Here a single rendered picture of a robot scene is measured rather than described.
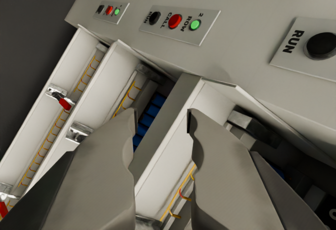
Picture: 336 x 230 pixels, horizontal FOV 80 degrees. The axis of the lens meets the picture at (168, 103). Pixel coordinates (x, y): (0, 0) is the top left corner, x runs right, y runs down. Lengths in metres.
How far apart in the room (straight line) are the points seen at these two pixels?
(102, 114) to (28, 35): 0.37
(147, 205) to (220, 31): 0.18
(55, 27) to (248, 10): 0.56
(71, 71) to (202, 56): 0.38
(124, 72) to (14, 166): 0.38
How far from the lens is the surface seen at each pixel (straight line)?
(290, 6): 0.20
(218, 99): 0.20
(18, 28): 0.67
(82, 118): 0.36
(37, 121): 0.57
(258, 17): 0.20
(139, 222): 0.23
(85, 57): 0.53
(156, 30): 0.27
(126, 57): 0.35
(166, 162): 0.20
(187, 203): 0.23
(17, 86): 0.70
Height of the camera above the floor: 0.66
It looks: 45 degrees down
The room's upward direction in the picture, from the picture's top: 123 degrees clockwise
